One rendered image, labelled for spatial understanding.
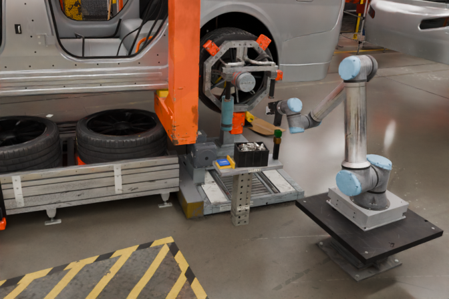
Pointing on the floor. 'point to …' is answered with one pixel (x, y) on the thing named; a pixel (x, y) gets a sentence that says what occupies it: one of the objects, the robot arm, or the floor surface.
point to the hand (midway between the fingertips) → (267, 114)
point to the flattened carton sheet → (258, 125)
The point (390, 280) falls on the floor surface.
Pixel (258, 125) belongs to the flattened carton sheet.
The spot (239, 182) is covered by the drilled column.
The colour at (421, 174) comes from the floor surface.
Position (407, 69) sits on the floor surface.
